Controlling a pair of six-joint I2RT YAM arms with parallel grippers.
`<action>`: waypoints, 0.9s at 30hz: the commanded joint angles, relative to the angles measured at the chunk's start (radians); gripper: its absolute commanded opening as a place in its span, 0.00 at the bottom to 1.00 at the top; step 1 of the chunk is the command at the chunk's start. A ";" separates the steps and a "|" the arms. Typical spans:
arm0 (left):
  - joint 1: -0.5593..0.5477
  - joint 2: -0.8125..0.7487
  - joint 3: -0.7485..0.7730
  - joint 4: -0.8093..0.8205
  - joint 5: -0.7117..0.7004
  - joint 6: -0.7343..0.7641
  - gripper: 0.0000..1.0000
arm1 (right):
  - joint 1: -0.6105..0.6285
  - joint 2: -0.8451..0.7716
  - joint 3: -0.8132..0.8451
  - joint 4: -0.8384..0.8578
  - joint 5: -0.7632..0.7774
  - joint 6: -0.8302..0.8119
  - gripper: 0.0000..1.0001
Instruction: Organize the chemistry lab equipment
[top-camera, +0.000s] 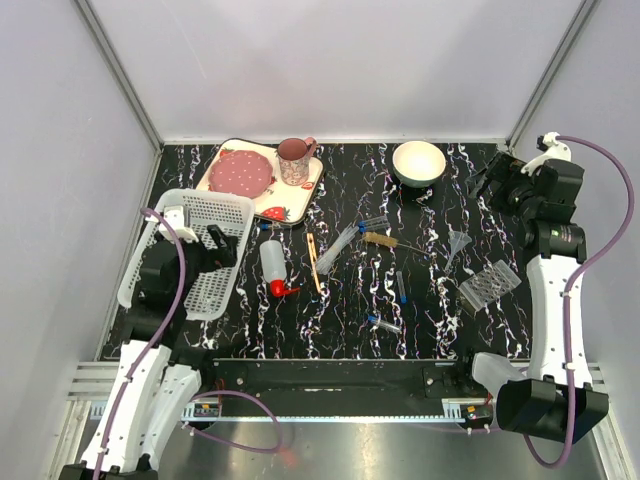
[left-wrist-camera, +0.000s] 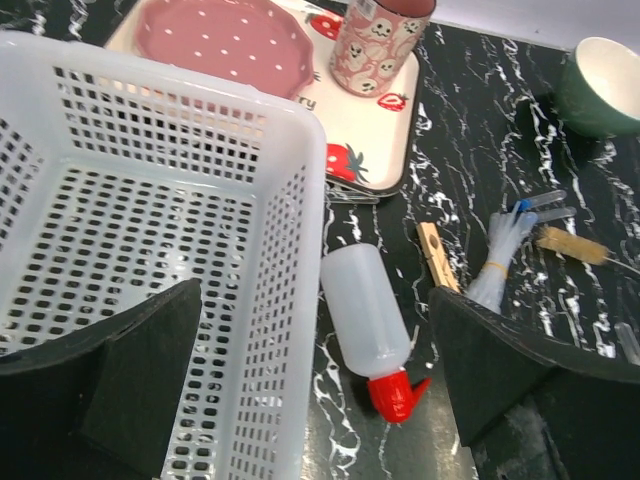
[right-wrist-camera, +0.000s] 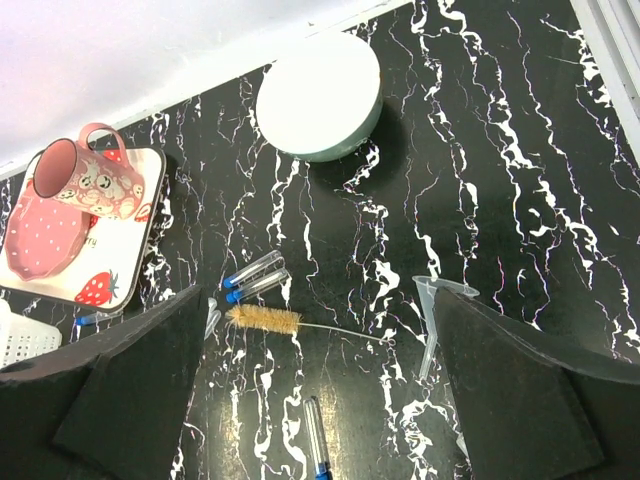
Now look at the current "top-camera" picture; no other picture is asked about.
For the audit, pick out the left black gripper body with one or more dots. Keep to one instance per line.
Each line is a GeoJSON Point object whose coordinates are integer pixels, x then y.
{"type": "Point", "coordinates": [199, 259]}

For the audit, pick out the clear plastic funnel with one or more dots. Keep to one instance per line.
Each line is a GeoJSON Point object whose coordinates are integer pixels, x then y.
{"type": "Point", "coordinates": [457, 242]}

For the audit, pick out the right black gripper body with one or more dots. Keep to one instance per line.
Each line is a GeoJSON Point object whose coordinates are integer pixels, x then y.
{"type": "Point", "coordinates": [516, 188]}

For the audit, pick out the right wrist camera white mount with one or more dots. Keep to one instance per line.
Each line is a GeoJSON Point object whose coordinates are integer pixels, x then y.
{"type": "Point", "coordinates": [551, 149]}

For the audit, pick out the pink polka dot plate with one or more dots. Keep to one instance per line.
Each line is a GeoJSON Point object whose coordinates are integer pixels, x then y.
{"type": "Point", "coordinates": [241, 172]}

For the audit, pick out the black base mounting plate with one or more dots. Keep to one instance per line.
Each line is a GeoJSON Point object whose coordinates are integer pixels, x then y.
{"type": "Point", "coordinates": [394, 390]}

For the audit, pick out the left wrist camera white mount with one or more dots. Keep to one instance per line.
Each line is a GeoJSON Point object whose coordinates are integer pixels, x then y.
{"type": "Point", "coordinates": [178, 218]}

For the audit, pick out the blue capped test tube upper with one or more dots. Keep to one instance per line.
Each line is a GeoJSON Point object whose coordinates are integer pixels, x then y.
{"type": "Point", "coordinates": [374, 224]}

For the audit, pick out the wooden test tube clamp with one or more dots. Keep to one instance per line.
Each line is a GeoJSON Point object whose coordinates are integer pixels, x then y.
{"type": "Point", "coordinates": [313, 259]}

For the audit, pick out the blue capped test tube lower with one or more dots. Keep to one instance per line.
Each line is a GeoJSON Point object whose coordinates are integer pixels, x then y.
{"type": "Point", "coordinates": [378, 323]}

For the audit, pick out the clear test tube rack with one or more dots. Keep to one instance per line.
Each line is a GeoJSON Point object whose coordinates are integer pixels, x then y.
{"type": "Point", "coordinates": [487, 286]}

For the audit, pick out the blue capped test tube middle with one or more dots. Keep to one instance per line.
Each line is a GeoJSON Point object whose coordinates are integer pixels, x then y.
{"type": "Point", "coordinates": [401, 287]}

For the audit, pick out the blue capped test tube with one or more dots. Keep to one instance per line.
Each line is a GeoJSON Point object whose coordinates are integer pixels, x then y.
{"type": "Point", "coordinates": [378, 323]}
{"type": "Point", "coordinates": [401, 287]}
{"type": "Point", "coordinates": [374, 224]}

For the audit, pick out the strawberry pattern square tray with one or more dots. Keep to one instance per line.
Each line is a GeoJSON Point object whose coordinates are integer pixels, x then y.
{"type": "Point", "coordinates": [280, 202]}

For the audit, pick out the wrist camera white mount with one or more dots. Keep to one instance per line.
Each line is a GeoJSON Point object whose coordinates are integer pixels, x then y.
{"type": "Point", "coordinates": [551, 149]}
{"type": "Point", "coordinates": [178, 218]}

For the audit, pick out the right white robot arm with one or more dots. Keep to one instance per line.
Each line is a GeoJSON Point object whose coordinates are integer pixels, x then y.
{"type": "Point", "coordinates": [554, 399]}

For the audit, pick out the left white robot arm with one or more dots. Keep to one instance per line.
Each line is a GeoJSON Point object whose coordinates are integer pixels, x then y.
{"type": "Point", "coordinates": [157, 376]}

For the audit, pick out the pink patterned mug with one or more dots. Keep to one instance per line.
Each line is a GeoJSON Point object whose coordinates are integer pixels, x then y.
{"type": "Point", "coordinates": [294, 155]}

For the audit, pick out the white ceramic bowl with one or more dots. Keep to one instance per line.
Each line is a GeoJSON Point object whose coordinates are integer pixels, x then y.
{"type": "Point", "coordinates": [418, 164]}

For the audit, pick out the white wash bottle red cap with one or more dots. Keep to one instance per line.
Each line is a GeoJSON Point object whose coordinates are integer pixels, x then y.
{"type": "Point", "coordinates": [274, 268]}

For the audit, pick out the white plastic perforated basket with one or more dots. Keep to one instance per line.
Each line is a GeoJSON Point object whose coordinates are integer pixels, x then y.
{"type": "Point", "coordinates": [207, 293]}

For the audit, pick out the brown test tube brush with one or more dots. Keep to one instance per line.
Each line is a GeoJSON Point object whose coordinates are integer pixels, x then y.
{"type": "Point", "coordinates": [389, 242]}

